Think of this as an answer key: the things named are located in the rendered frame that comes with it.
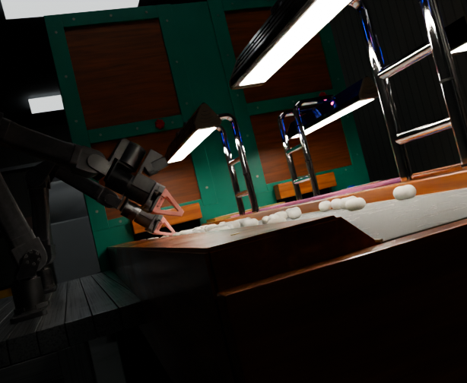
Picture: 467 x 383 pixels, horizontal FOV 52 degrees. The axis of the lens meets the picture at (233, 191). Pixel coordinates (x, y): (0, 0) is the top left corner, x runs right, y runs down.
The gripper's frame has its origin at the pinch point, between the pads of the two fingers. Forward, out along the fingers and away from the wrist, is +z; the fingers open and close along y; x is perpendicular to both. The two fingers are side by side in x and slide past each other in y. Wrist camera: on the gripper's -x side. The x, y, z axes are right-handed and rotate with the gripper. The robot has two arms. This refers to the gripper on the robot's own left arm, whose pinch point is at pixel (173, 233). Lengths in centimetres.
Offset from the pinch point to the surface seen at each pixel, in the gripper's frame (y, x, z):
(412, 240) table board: -144, 9, -7
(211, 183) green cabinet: 38, -32, 10
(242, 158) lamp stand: -17.6, -31.8, 6.4
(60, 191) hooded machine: 405, -25, -78
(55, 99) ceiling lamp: 545, -149, -162
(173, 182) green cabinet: 39.8, -24.4, -5.0
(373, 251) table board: -144, 10, -9
